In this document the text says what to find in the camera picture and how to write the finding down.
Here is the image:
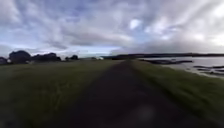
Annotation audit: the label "dark asphalt path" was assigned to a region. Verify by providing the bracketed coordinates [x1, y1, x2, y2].
[49, 60, 224, 128]

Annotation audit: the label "dark distant shore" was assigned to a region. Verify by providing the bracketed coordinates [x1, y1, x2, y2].
[101, 52, 224, 61]

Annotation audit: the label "wide green grass field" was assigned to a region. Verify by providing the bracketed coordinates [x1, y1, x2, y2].
[0, 59, 123, 128]

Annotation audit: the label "green grass bank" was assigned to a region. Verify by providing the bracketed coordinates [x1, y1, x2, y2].
[130, 59, 224, 123]

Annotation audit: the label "row of dark trees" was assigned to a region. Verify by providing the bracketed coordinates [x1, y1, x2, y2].
[0, 49, 80, 65]

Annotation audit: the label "dark mud flats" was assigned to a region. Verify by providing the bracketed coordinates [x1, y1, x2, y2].
[141, 59, 224, 76]

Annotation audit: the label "grey water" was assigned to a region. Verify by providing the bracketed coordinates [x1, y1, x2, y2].
[139, 56, 224, 78]

